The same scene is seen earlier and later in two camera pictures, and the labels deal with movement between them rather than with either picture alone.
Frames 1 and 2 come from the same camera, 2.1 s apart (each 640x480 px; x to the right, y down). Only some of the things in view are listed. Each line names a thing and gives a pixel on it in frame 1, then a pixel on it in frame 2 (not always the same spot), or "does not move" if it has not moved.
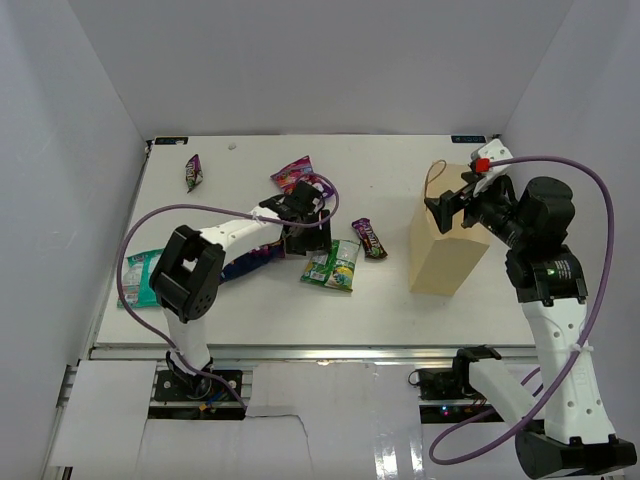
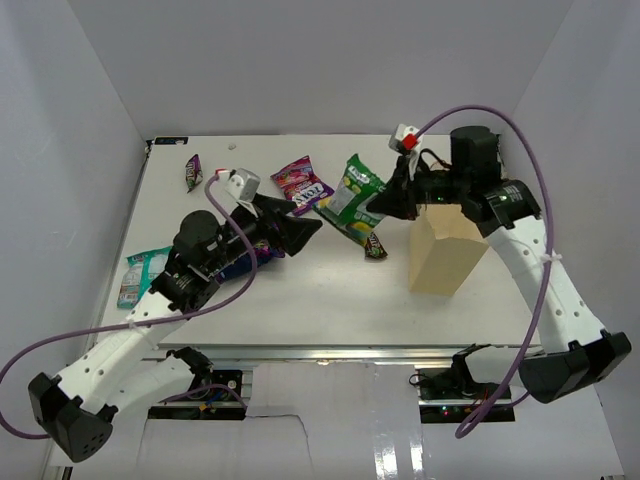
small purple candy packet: [193, 173] does not move
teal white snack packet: [136, 280] does not move
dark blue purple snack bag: [254, 259] does not move
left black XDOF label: [170, 140] does not move
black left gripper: [320, 241] -> [293, 232]
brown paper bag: [439, 260] does not move
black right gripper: [450, 203] -> [399, 197]
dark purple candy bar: [372, 247] does not move
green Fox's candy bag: [334, 268] -> [347, 208]
